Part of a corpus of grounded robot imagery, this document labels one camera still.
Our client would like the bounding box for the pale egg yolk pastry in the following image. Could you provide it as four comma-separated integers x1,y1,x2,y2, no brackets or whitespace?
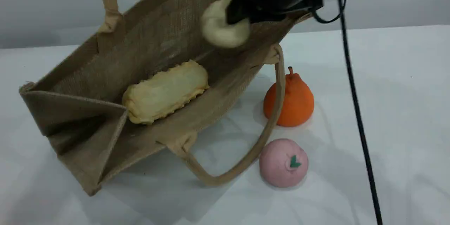
201,0,251,49

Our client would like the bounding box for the long golden bread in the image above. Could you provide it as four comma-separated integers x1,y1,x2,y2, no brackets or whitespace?
122,60,210,124

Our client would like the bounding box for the brown jute tote bag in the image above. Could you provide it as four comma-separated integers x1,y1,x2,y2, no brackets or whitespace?
19,0,313,197

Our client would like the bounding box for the orange pear-shaped bun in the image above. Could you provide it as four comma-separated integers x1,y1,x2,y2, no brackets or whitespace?
263,66,315,127

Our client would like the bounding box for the pink peach-shaped bun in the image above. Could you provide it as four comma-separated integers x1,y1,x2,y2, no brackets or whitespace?
259,139,309,188

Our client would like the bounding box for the thick black cable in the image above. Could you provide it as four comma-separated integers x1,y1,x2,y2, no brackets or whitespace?
334,0,384,225

